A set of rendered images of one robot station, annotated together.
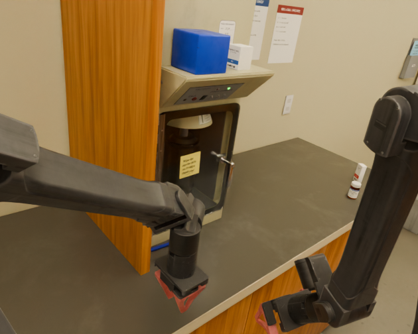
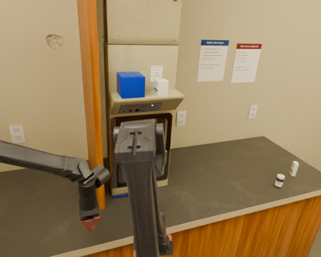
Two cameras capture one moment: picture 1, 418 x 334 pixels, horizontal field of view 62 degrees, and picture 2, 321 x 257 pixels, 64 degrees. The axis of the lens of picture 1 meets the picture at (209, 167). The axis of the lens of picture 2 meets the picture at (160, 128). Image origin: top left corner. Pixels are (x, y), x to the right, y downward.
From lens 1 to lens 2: 0.51 m
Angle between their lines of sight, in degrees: 20
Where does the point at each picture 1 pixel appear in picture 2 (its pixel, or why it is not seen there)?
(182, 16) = (123, 65)
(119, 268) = not seen: hidden behind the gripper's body
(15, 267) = (41, 193)
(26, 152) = not seen: outside the picture
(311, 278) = not seen: hidden behind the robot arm
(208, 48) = (128, 84)
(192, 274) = (91, 209)
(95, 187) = (13, 155)
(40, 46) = (71, 76)
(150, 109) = (96, 117)
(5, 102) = (53, 105)
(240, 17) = (166, 62)
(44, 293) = (47, 209)
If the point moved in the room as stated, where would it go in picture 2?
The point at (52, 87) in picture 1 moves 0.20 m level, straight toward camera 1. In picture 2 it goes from (78, 98) to (68, 110)
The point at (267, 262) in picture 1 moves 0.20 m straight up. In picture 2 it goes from (180, 218) to (184, 184)
